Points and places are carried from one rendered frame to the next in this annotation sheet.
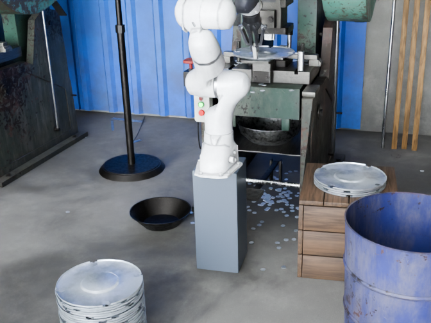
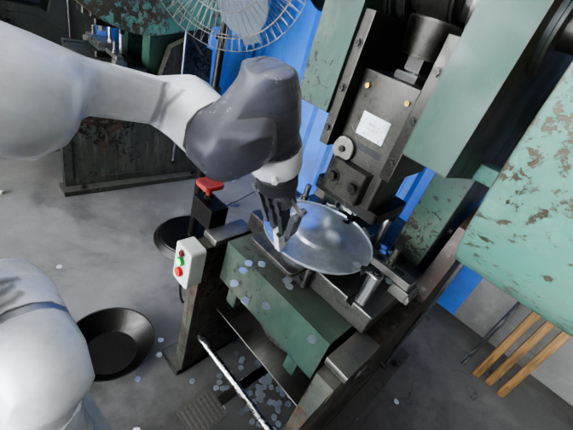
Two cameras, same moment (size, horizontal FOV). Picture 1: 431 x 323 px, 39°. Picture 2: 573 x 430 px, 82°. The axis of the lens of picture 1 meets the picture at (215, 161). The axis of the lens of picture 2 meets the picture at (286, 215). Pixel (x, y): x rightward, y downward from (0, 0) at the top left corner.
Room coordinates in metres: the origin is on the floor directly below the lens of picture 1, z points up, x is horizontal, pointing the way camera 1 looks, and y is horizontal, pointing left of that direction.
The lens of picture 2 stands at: (2.17, -0.36, 1.24)
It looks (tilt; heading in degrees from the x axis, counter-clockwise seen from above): 32 degrees down; 17
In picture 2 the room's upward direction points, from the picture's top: 19 degrees clockwise
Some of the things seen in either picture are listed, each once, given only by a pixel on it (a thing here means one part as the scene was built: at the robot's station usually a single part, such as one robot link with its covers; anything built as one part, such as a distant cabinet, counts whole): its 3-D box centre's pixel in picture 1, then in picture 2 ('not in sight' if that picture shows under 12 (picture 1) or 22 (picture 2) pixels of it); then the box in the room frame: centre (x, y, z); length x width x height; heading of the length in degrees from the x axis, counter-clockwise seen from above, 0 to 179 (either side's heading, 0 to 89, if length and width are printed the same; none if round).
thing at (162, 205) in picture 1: (160, 216); (110, 346); (2.70, 0.27, 0.04); 0.30 x 0.30 x 0.07
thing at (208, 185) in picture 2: (190, 66); (208, 192); (2.89, 0.10, 0.72); 0.07 x 0.06 x 0.08; 161
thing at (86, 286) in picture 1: (99, 282); not in sight; (1.79, 0.40, 0.25); 0.29 x 0.29 x 0.01
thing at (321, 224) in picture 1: (347, 220); not in sight; (2.32, -0.55, 0.18); 0.40 x 0.38 x 0.35; 167
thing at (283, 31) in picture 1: (270, 30); (358, 197); (3.00, -0.29, 0.86); 0.20 x 0.16 x 0.05; 71
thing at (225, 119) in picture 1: (227, 101); (39, 382); (2.31, -0.05, 0.71); 0.18 x 0.11 x 0.25; 73
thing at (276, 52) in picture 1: (263, 52); (318, 232); (2.88, -0.24, 0.78); 0.29 x 0.29 x 0.01
